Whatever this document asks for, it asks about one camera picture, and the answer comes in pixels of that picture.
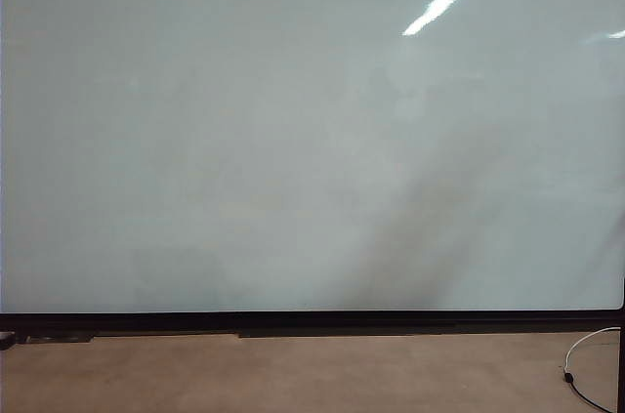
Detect white and black cable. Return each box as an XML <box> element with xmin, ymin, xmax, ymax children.
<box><xmin>561</xmin><ymin>326</ymin><xmax>622</xmax><ymax>413</ymax></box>

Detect long black pen tray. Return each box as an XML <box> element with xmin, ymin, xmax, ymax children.
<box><xmin>237</xmin><ymin>327</ymin><xmax>621</xmax><ymax>340</ymax></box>

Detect black whiteboard stand post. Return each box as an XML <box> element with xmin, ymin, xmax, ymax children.
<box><xmin>618</xmin><ymin>280</ymin><xmax>625</xmax><ymax>413</ymax></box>

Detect short black tray piece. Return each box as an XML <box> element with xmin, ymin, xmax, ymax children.
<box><xmin>26</xmin><ymin>333</ymin><xmax>98</xmax><ymax>344</ymax></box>

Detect large whiteboard with black frame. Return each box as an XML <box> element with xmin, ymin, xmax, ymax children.
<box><xmin>0</xmin><ymin>0</ymin><xmax>625</xmax><ymax>332</ymax></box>

